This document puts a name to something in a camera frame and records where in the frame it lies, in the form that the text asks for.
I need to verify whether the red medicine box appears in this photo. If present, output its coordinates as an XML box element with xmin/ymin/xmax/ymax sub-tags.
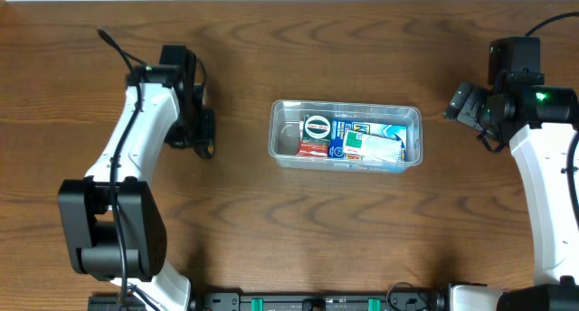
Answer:
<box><xmin>297</xmin><ymin>141</ymin><xmax>328</xmax><ymax>158</ymax></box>

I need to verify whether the green Zam-Buk box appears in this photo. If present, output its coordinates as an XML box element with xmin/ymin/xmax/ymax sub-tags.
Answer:
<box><xmin>302</xmin><ymin>113</ymin><xmax>332</xmax><ymax>144</ymax></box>

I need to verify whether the white green Panadol box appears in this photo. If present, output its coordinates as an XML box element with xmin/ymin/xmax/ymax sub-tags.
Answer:
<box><xmin>343</xmin><ymin>130</ymin><xmax>403</xmax><ymax>163</ymax></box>

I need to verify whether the blue Kool Fever box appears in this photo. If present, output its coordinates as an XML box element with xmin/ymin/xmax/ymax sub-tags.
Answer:
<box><xmin>327</xmin><ymin>119</ymin><xmax>406</xmax><ymax>162</ymax></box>

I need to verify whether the dark bottle white cap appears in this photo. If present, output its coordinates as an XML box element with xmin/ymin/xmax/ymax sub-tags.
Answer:
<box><xmin>194</xmin><ymin>138</ymin><xmax>214</xmax><ymax>160</ymax></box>

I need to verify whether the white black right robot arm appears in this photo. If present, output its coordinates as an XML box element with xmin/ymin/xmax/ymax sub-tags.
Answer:
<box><xmin>429</xmin><ymin>35</ymin><xmax>578</xmax><ymax>310</ymax></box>

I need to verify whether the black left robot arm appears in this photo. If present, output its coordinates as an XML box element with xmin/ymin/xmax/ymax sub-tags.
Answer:
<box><xmin>58</xmin><ymin>45</ymin><xmax>215</xmax><ymax>310</ymax></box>

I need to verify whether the clear plastic container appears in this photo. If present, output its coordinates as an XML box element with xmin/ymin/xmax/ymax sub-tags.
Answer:
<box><xmin>269</xmin><ymin>100</ymin><xmax>423</xmax><ymax>173</ymax></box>

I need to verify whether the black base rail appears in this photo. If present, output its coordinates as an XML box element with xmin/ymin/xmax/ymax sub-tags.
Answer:
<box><xmin>88</xmin><ymin>291</ymin><xmax>435</xmax><ymax>311</ymax></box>

